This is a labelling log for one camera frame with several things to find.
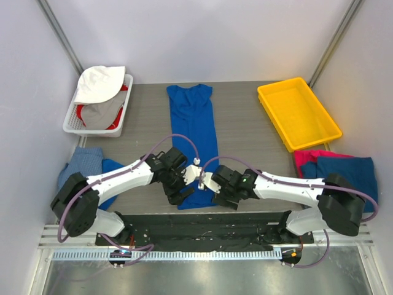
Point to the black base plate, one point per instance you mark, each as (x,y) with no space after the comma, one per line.
(209,233)

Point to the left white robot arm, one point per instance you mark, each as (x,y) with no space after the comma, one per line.
(77,204)

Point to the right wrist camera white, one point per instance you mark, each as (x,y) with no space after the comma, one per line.
(206,182)

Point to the corner metal post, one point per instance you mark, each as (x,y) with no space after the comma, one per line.
(60,35)
(343,26)

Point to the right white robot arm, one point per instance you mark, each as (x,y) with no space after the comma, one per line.
(328,203)

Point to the white cloth in basket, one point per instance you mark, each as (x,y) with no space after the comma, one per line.
(99,84)

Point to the left corner metal post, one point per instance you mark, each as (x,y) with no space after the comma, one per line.
(60,35)

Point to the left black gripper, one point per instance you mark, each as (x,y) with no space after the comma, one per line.
(177,194)

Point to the pink t shirt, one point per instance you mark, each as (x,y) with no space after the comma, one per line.
(302,156)

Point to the white plastic basket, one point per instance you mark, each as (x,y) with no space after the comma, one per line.
(72,124)

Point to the blue printed t shirt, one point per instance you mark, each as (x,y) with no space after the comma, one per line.
(191,113)

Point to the blue cloth under checkered shirt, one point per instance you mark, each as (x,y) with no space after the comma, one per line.
(109,165)

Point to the right corner metal post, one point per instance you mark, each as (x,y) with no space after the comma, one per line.
(343,26)

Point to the folded navy t shirt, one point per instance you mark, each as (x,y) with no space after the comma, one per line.
(359,172)

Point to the red cloth in basket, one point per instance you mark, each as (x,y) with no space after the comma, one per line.
(80,113)

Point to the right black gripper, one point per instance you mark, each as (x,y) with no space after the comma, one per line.
(225,200)

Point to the yellow plastic tray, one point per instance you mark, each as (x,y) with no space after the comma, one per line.
(298,116)

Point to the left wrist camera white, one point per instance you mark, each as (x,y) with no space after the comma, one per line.
(192,172)

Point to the blue checkered shirt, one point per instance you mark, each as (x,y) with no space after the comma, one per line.
(85,160)

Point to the aluminium rail frame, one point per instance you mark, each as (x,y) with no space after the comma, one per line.
(210,254)

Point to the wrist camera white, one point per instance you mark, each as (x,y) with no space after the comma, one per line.
(206,182)
(192,172)

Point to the grey cloth in basket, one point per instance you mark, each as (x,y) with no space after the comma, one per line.
(98,113)

